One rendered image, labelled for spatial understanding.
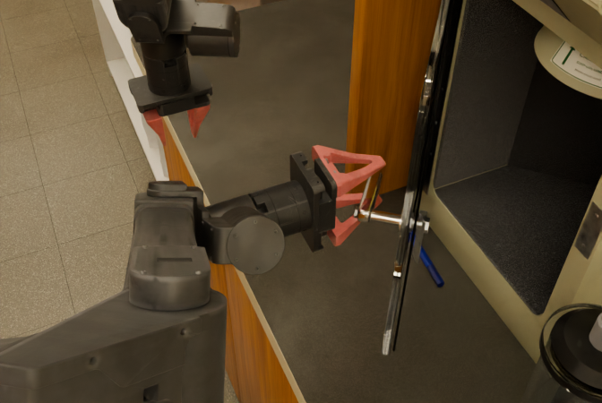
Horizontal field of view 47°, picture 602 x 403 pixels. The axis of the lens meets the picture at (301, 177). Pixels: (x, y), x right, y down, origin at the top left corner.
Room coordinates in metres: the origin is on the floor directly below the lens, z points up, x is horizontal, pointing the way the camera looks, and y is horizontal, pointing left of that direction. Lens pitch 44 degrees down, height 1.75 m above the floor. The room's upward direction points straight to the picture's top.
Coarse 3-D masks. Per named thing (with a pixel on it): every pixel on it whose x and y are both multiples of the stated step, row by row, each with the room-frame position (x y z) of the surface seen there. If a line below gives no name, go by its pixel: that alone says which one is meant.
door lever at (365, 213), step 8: (376, 176) 0.58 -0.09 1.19; (368, 184) 0.56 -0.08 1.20; (376, 184) 0.56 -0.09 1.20; (368, 192) 0.55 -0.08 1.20; (376, 192) 0.55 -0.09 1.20; (368, 200) 0.53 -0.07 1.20; (360, 208) 0.52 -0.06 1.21; (368, 208) 0.52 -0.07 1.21; (360, 216) 0.51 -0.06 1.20; (368, 216) 0.51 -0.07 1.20; (376, 216) 0.51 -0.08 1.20; (384, 216) 0.51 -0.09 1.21; (392, 216) 0.51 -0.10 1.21; (400, 216) 0.50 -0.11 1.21; (392, 224) 0.50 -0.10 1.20
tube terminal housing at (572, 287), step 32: (512, 0) 0.67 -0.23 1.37; (576, 32) 0.58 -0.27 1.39; (448, 96) 0.74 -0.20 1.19; (448, 224) 0.69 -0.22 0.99; (480, 256) 0.62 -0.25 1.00; (576, 256) 0.49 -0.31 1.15; (480, 288) 0.60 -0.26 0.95; (512, 288) 0.56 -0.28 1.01; (576, 288) 0.48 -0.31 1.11; (512, 320) 0.54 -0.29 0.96; (544, 320) 0.50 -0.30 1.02
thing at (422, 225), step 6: (420, 210) 0.51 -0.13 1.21; (420, 216) 0.50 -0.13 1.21; (420, 222) 0.50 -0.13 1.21; (426, 222) 0.50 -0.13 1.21; (420, 228) 0.49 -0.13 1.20; (426, 228) 0.49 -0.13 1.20; (420, 234) 0.49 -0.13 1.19; (420, 240) 0.49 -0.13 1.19; (414, 246) 0.50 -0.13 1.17; (420, 246) 0.48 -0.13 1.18; (414, 252) 0.49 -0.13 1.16
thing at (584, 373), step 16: (560, 320) 0.40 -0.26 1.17; (576, 320) 0.39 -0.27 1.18; (592, 320) 0.39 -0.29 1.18; (560, 336) 0.38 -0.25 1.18; (576, 336) 0.37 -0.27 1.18; (592, 336) 0.37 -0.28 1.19; (560, 352) 0.36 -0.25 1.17; (576, 352) 0.36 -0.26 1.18; (592, 352) 0.36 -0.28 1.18; (576, 368) 0.34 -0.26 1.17; (592, 368) 0.34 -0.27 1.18; (592, 384) 0.33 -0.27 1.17
